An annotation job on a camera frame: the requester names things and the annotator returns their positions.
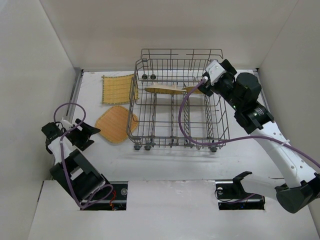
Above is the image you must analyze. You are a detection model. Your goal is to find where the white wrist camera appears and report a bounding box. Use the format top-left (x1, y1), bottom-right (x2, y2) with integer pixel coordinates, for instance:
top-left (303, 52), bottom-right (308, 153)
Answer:
top-left (59, 118), bottom-right (75, 131)
top-left (204, 59), bottom-right (227, 86)

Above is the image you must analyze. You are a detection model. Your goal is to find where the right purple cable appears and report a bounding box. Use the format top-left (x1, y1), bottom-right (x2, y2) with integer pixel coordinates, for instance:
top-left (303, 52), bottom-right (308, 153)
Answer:
top-left (178, 77), bottom-right (320, 204)

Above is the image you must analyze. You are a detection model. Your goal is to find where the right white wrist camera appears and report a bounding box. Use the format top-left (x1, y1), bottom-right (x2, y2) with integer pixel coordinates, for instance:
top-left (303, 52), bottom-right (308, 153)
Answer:
top-left (204, 59), bottom-right (227, 86)

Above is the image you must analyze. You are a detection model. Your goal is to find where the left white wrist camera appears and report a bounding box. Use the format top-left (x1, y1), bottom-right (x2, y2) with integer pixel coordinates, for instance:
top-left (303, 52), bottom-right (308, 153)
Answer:
top-left (59, 118), bottom-right (75, 131)

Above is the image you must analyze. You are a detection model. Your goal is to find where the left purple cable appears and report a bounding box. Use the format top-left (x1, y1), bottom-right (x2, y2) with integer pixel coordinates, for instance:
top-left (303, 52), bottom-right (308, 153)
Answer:
top-left (53, 102), bottom-right (114, 210)

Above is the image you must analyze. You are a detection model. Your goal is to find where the purple cable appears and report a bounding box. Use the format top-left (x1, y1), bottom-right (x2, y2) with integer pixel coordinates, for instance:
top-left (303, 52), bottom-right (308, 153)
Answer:
top-left (53, 102), bottom-right (114, 210)
top-left (178, 77), bottom-right (320, 204)

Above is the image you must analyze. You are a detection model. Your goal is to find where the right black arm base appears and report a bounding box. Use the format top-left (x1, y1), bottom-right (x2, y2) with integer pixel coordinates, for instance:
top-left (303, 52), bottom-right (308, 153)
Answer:
top-left (214, 171), bottom-right (266, 211)

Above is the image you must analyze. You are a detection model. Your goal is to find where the grey wire dish rack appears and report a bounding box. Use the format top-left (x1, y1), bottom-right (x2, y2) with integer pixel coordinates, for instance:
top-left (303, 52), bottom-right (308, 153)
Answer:
top-left (126, 48), bottom-right (230, 152)

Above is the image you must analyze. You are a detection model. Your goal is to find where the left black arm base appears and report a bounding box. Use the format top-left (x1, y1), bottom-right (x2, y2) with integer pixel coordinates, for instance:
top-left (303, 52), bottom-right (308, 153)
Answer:
top-left (84, 181), bottom-right (129, 211)

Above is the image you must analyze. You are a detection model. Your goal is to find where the shovel-shaped woven bamboo plate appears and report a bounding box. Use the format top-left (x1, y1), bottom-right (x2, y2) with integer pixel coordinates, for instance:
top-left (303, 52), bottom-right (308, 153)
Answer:
top-left (144, 84), bottom-right (187, 95)

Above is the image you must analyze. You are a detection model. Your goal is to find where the square woven bamboo plate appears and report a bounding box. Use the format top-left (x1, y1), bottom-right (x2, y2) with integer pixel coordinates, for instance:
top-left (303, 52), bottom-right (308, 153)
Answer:
top-left (95, 105), bottom-right (139, 144)

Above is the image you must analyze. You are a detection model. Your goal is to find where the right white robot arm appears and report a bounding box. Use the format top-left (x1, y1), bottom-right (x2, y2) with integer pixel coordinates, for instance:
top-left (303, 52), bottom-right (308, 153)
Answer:
top-left (198, 59), bottom-right (320, 214)

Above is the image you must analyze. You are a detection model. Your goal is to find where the round woven bamboo plate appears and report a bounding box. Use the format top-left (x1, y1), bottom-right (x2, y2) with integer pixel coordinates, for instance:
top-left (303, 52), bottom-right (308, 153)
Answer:
top-left (181, 85), bottom-right (205, 95)

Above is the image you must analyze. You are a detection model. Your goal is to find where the rectangular woven bamboo plate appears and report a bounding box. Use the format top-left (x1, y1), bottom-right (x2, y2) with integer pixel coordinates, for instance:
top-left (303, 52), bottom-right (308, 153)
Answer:
top-left (101, 74), bottom-right (134, 105)

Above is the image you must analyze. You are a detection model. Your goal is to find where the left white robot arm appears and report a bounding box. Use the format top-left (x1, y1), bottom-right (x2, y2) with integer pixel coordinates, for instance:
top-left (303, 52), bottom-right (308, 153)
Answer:
top-left (41, 118), bottom-right (112, 202)

